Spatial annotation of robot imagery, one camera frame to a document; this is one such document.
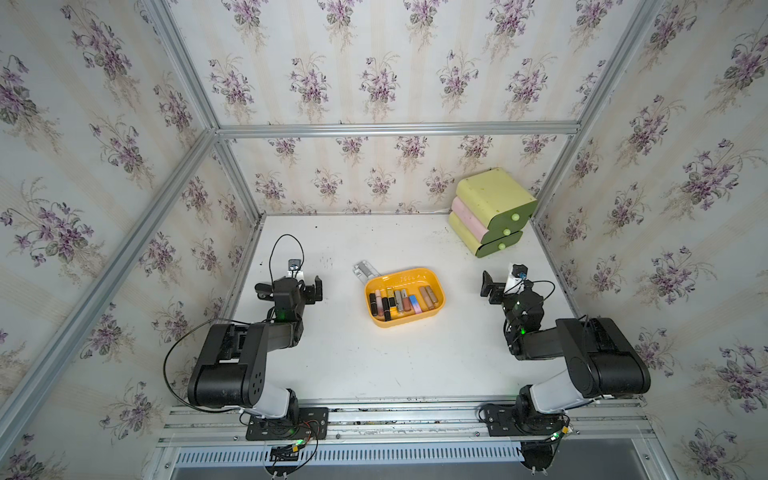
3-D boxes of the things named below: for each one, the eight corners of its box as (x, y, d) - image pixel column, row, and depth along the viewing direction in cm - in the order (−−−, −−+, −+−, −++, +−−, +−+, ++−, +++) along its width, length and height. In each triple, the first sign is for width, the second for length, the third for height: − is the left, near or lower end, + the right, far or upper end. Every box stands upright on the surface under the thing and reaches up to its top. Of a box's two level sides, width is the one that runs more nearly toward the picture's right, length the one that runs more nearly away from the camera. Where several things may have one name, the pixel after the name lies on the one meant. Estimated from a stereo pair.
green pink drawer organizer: (477, 264, 107) (495, 221, 90) (444, 224, 120) (455, 180, 103) (518, 247, 113) (542, 203, 95) (483, 210, 125) (498, 166, 108)
